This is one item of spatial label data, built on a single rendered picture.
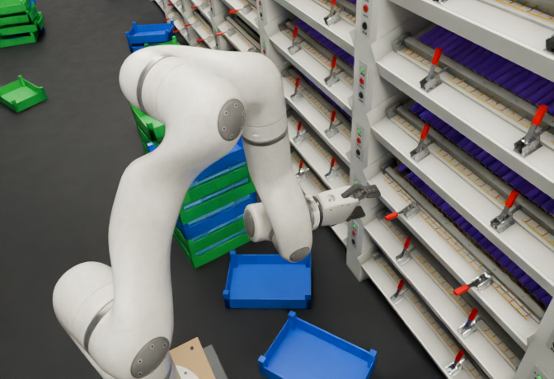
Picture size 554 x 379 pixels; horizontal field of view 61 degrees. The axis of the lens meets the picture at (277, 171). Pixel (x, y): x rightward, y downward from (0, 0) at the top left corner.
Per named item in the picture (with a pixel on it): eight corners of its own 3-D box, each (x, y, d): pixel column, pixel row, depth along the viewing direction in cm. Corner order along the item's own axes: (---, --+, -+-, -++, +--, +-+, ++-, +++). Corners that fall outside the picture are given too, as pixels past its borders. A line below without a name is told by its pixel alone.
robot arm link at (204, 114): (116, 323, 87) (171, 379, 79) (53, 342, 77) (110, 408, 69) (198, 61, 76) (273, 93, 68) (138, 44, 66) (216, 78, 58)
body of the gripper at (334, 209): (310, 186, 108) (350, 180, 113) (297, 211, 116) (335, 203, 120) (323, 213, 104) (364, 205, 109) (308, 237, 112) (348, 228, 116)
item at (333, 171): (351, 215, 163) (340, 192, 154) (279, 129, 207) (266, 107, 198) (400, 182, 164) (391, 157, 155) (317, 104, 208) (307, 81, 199)
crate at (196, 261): (194, 269, 181) (190, 255, 176) (174, 237, 195) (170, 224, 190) (261, 235, 193) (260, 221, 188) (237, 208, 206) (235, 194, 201)
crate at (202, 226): (186, 240, 171) (182, 225, 166) (166, 209, 185) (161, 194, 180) (258, 207, 183) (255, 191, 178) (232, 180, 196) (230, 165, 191)
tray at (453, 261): (528, 355, 100) (527, 338, 94) (370, 189, 144) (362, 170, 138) (603, 301, 101) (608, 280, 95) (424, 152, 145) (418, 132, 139)
